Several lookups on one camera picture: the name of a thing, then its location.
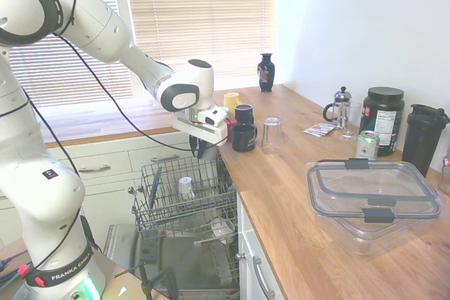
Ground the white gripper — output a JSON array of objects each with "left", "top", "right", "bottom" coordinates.
[{"left": 171, "top": 113, "right": 229, "bottom": 160}]

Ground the built-in dishwasher tub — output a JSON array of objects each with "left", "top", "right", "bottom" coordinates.
[{"left": 212, "top": 150, "right": 240, "bottom": 209}]

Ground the white octagonal mug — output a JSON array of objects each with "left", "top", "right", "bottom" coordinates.
[{"left": 178, "top": 176, "right": 196, "bottom": 201}]

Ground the black printed mug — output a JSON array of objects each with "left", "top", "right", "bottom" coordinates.
[{"left": 230, "top": 123, "right": 259, "bottom": 153}]

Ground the dark grey mug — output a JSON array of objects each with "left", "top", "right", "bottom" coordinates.
[{"left": 234, "top": 103, "right": 255, "bottom": 126}]

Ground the yellow mug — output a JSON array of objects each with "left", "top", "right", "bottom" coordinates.
[{"left": 222, "top": 92, "right": 242, "bottom": 118}]

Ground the stainless dishwasher door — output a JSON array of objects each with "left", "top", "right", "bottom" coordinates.
[{"left": 101, "top": 224, "right": 242, "bottom": 300}]

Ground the dark teal plate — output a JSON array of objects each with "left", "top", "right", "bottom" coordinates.
[{"left": 147, "top": 166, "right": 163, "bottom": 209}]

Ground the clear smooth drinking glass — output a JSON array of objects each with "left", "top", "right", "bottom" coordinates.
[{"left": 260, "top": 116, "right": 285, "bottom": 155}]

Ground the white ceramic bowl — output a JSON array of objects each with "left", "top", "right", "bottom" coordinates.
[{"left": 210, "top": 217, "right": 236, "bottom": 247}]

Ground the black painted vase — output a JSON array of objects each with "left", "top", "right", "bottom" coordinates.
[{"left": 257, "top": 53, "right": 276, "bottom": 93}]

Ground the white kitchen cabinet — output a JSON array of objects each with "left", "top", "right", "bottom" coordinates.
[
  {"left": 0, "top": 127, "right": 226, "bottom": 248},
  {"left": 236, "top": 190, "right": 285, "bottom": 300}
]

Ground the narrow beige window blind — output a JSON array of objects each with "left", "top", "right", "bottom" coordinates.
[{"left": 0, "top": 0, "right": 135, "bottom": 110}]

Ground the wide beige window blind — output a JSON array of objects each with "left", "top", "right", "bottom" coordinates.
[{"left": 122, "top": 0, "right": 278, "bottom": 92}]

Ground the glass French press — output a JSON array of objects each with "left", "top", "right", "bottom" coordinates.
[{"left": 322, "top": 86, "right": 354, "bottom": 129}]

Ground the tall clear glass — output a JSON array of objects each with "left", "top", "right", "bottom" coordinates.
[{"left": 340, "top": 101, "right": 363, "bottom": 142}]

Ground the green white drink can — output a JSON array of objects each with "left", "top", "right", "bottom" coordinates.
[{"left": 354, "top": 130, "right": 381, "bottom": 159}]

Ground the black protein powder tub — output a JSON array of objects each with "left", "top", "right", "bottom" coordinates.
[{"left": 359, "top": 86, "right": 406, "bottom": 157}]

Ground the clear plastic lidded container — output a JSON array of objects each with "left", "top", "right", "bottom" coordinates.
[{"left": 304, "top": 158, "right": 446, "bottom": 255}]

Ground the black shaker bottle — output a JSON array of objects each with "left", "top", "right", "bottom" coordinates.
[{"left": 401, "top": 103, "right": 450, "bottom": 178}]

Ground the clear jar pink lid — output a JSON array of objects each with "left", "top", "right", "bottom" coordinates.
[{"left": 438, "top": 148, "right": 450, "bottom": 194}]

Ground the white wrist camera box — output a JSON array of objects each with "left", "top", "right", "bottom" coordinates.
[{"left": 196, "top": 105, "right": 229, "bottom": 128}]

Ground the silver drawer handle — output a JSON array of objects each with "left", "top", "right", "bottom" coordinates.
[
  {"left": 77, "top": 164, "right": 112, "bottom": 174},
  {"left": 150, "top": 154, "right": 184, "bottom": 163},
  {"left": 251, "top": 256, "right": 277, "bottom": 300}
]

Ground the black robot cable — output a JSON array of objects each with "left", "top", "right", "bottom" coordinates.
[{"left": 0, "top": 0, "right": 198, "bottom": 276}]

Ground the grey wire dishwasher rack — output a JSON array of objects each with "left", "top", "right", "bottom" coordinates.
[{"left": 131, "top": 155, "right": 238, "bottom": 241}]

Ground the beige wire dishwasher rack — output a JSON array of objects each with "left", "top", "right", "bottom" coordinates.
[{"left": 193, "top": 204, "right": 240, "bottom": 285}]

